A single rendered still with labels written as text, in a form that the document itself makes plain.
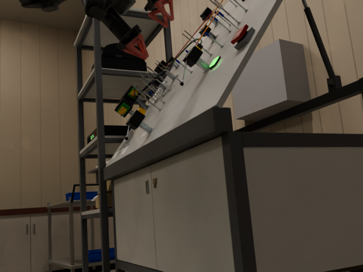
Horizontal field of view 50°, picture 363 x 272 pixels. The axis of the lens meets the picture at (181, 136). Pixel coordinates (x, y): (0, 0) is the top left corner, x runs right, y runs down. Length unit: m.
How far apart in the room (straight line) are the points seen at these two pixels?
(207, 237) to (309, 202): 0.30
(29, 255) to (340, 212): 3.88
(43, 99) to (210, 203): 8.10
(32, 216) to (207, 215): 3.68
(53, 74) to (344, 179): 8.44
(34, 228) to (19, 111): 4.58
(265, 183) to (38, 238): 3.85
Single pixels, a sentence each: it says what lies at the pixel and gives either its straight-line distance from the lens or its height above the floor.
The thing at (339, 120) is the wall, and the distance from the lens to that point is 3.45.
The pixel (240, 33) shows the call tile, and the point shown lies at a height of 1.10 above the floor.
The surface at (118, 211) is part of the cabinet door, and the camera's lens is 1.98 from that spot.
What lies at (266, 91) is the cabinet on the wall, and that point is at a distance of 3.60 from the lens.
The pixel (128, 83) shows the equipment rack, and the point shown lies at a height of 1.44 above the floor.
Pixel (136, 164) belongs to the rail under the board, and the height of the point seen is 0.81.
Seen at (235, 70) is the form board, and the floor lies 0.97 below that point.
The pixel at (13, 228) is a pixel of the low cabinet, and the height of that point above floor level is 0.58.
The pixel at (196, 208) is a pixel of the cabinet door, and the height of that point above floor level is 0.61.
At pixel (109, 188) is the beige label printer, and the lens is 2.22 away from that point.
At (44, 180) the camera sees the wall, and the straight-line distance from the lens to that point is 8.71.
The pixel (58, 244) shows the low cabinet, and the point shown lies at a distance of 4.75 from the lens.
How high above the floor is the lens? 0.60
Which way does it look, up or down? 11 degrees up
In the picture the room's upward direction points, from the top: 5 degrees counter-clockwise
